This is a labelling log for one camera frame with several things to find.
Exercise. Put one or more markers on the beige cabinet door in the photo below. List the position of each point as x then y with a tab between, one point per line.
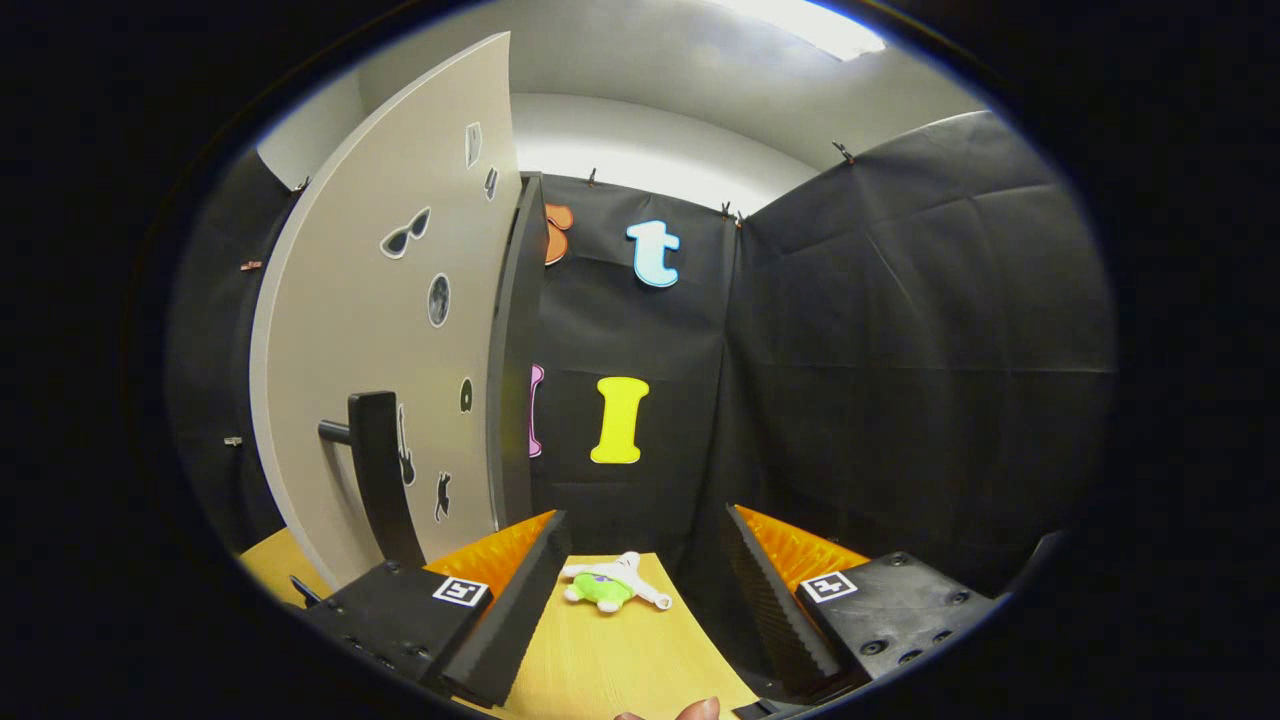
350	330

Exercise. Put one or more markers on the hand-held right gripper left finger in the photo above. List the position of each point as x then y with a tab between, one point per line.
520	620

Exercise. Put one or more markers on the green and white plush toy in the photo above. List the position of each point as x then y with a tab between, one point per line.
605	590

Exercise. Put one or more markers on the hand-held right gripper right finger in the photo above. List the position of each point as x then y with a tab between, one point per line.
775	620

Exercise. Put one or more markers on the black backdrop cloth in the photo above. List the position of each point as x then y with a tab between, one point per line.
900	350

